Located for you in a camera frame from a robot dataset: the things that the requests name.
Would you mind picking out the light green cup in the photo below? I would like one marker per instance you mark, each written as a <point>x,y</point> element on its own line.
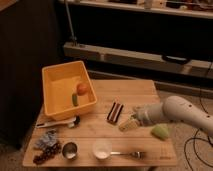
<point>160,131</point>

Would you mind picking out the white bowl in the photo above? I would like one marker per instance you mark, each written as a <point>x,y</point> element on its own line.
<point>102,149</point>

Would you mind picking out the grey shelf rail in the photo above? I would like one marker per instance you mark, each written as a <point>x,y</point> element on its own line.
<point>134,59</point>

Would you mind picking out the brown striped sponge block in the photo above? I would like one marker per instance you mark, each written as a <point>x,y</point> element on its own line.
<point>114,113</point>

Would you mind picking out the blue grey cloth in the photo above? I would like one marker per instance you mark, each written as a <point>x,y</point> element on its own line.
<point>48,139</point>

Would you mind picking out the green pepper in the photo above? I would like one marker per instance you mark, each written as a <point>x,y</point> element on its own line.
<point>75,99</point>

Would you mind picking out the orange fruit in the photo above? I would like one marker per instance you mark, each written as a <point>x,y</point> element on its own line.
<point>82,88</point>

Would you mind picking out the silver fork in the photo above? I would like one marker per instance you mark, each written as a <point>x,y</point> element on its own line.
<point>136,154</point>

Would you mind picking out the small metal cup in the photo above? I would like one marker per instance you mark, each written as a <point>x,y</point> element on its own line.
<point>69,150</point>

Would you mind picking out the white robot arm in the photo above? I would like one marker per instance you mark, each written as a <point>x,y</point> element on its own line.
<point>172,109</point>

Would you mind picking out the dark grape bunch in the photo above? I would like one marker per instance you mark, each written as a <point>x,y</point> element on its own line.
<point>47,154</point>

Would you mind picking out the yellow plastic tray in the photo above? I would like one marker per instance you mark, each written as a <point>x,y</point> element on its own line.
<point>59,83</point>

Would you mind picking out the wooden table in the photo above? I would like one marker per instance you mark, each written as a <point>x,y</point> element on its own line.
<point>93,126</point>

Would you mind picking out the metal pole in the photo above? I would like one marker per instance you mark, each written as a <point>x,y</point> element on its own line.
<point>73,38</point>

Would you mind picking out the grey ribbed gripper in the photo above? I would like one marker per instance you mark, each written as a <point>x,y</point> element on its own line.
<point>147,115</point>

